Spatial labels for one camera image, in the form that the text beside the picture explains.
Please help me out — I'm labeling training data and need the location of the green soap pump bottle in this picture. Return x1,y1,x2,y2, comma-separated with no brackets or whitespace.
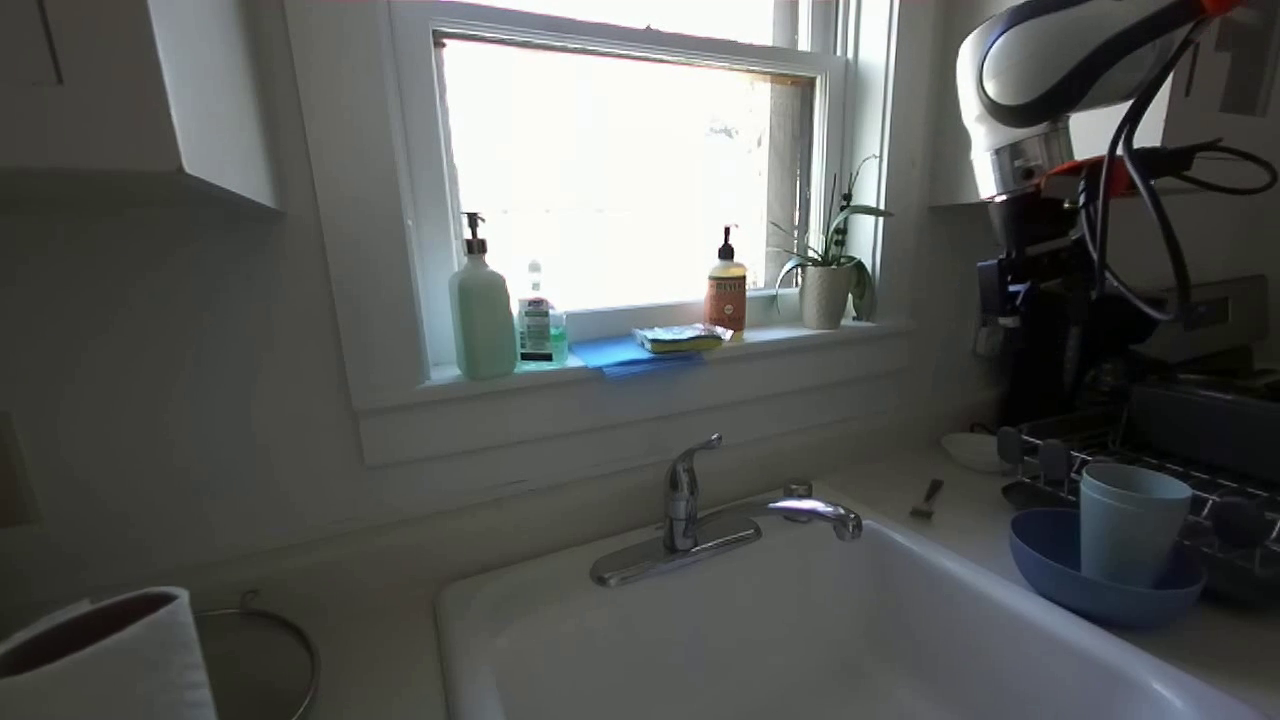
449,208,522,390

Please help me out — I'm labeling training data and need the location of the grey metal fork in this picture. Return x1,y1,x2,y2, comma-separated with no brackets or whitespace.
908,477,948,525

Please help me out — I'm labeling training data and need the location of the white ceramic sink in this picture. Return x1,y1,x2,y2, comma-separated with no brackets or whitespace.
431,511,1271,720

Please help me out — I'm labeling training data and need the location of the green houseplant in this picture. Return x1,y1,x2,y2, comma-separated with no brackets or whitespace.
773,151,896,326

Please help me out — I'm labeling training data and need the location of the white framed window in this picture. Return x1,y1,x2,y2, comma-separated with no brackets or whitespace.
382,0,912,394

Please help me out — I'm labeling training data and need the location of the orange soap pump bottle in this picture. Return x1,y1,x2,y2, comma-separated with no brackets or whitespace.
704,220,754,341

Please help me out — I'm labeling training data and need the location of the white wall cabinet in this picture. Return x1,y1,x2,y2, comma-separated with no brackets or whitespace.
0,0,283,220

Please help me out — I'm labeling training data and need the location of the chrome faucet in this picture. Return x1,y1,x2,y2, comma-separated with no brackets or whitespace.
589,429,866,592

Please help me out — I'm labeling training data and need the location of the white plant pot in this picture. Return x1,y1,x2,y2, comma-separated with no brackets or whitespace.
797,261,860,333

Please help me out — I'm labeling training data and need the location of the small white plate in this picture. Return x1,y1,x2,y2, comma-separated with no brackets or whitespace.
936,429,1013,479

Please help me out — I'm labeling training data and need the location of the black camera cable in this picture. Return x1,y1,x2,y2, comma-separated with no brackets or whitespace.
1070,0,1280,333

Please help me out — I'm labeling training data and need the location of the blue cloth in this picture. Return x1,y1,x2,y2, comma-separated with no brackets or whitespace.
562,333,663,379

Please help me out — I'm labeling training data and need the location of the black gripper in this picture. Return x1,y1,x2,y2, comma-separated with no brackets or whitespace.
996,197,1113,353

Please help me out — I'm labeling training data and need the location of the light teal cup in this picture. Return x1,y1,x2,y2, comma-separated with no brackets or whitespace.
1077,457,1198,592

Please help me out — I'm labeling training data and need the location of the metal wire dish rack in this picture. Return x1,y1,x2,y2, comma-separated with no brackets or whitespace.
996,416,1280,614

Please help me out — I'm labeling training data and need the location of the blue bowl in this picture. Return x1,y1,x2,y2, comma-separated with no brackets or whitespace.
1007,505,1213,635

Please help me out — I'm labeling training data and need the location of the small clear bottle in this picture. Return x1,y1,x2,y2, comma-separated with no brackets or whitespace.
517,261,572,368

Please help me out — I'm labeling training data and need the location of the small dish with sponge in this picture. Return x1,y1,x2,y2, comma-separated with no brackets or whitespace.
630,319,740,365

